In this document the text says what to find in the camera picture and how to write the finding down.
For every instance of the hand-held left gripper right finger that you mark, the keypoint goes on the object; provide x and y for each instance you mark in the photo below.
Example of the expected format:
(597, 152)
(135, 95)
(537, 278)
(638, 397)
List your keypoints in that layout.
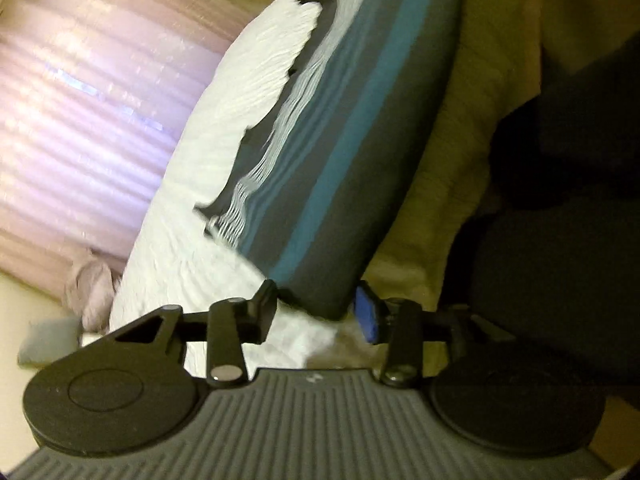
(367, 316)

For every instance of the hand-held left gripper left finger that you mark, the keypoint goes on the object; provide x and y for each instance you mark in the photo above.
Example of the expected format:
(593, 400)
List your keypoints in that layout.
(264, 307)

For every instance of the striped knit sweater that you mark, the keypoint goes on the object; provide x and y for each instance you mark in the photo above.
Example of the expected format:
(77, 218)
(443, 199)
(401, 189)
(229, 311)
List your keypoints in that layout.
(350, 135)

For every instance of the white striped bed sheet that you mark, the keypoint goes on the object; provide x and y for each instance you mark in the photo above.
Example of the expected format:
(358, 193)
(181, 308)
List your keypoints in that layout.
(200, 160)

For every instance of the person's dark clothing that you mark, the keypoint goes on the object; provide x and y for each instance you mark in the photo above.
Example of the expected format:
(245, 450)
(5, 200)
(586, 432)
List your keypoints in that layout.
(550, 270)

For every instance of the pink curtain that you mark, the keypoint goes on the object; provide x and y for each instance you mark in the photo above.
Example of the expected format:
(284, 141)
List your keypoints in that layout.
(75, 110)

